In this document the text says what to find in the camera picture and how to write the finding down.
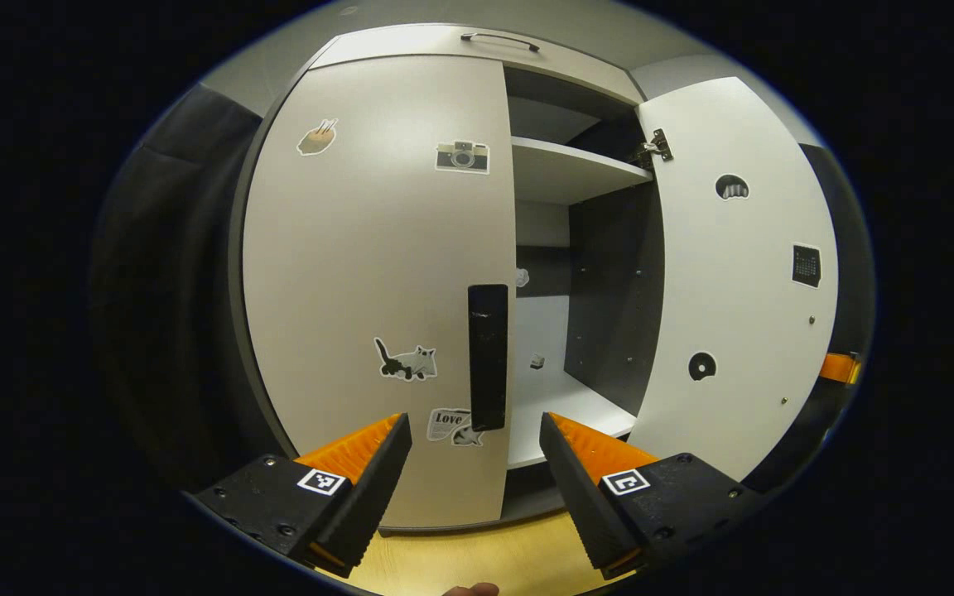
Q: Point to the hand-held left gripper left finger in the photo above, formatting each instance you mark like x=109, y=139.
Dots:
x=369, y=505

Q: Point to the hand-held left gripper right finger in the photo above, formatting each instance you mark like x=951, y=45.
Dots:
x=585, y=497

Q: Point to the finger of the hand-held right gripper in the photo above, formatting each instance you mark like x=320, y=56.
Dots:
x=837, y=367

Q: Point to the white cabinet door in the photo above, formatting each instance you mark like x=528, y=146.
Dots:
x=734, y=314
x=361, y=265

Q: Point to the white double-door shoe cabinet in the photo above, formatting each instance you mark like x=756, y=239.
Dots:
x=609, y=290

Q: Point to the white cabinet shelf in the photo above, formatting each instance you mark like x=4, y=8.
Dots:
x=560, y=406
x=560, y=170

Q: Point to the metal door hinge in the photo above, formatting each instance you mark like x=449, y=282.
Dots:
x=657, y=147

